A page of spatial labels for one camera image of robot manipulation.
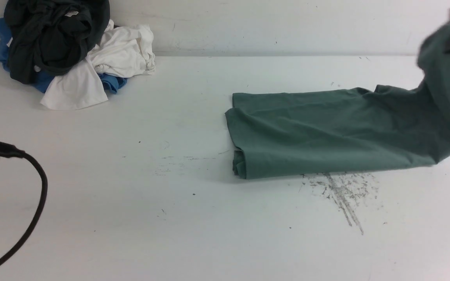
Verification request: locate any green long sleeve shirt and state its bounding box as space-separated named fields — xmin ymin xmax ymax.
xmin=225 ymin=23 xmax=450 ymax=180

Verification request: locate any white crumpled shirt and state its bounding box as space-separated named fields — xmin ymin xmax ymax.
xmin=41 ymin=21 xmax=155 ymax=110

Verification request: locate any blue crumpled garment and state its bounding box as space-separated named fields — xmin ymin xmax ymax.
xmin=0 ymin=18 xmax=127 ymax=94

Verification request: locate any black crumpled garment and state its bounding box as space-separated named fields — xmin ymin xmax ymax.
xmin=4 ymin=0 xmax=111 ymax=85

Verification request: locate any left black camera cable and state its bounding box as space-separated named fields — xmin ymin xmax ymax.
xmin=0 ymin=139 xmax=48 ymax=280

